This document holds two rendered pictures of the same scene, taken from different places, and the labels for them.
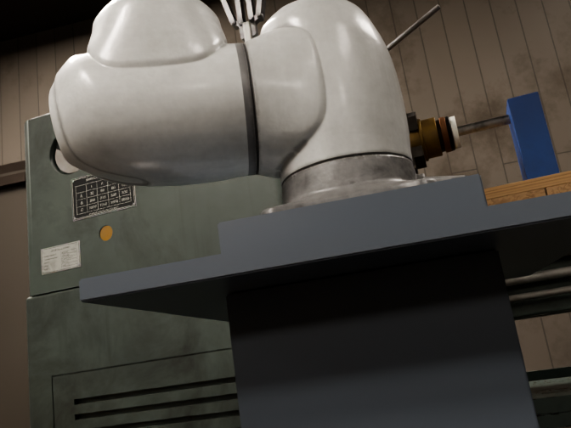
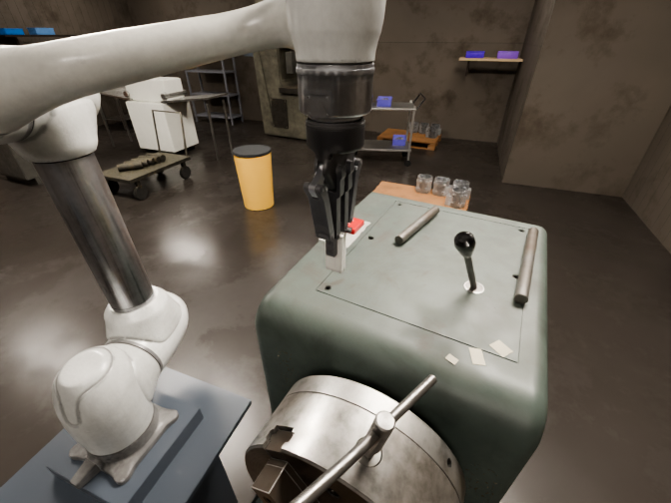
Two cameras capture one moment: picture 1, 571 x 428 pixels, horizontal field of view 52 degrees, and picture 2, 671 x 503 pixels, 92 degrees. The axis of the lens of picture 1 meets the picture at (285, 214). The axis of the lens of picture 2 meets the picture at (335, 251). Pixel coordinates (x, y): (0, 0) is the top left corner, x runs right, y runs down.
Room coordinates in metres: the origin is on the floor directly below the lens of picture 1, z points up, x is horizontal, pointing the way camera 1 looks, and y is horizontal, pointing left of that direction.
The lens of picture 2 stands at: (1.26, -0.40, 1.65)
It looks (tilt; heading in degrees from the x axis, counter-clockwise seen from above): 34 degrees down; 101
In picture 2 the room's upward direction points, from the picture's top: straight up
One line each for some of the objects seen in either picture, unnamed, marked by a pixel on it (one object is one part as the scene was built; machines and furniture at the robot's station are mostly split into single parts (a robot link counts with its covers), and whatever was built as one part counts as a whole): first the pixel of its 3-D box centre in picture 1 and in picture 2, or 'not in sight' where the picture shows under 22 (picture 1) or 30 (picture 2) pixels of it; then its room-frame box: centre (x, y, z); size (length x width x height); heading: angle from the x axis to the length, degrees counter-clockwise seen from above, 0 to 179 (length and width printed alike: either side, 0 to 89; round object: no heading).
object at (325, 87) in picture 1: (323, 92); (105, 392); (0.65, -0.07, 0.97); 0.18 x 0.16 x 0.22; 97
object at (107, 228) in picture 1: (197, 199); (411, 321); (1.34, 0.20, 1.06); 0.59 x 0.48 x 0.39; 73
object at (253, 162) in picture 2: not in sight; (256, 178); (-0.29, 2.84, 0.32); 0.40 x 0.40 x 0.64
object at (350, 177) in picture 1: (368, 198); (117, 436); (0.65, -0.10, 0.83); 0.22 x 0.18 x 0.06; 80
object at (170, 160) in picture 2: not in sight; (144, 153); (-1.90, 3.16, 0.41); 1.06 x 0.61 x 0.83; 83
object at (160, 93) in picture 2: not in sight; (162, 116); (-2.62, 4.60, 0.56); 2.36 x 0.60 x 1.11; 171
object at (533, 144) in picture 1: (534, 153); not in sight; (1.14, -0.51, 1.00); 0.08 x 0.06 x 0.23; 163
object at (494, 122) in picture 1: (483, 125); not in sight; (1.16, -0.43, 1.08); 0.13 x 0.07 x 0.07; 73
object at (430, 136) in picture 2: not in sight; (409, 134); (1.41, 5.91, 0.15); 1.07 x 0.76 x 0.30; 170
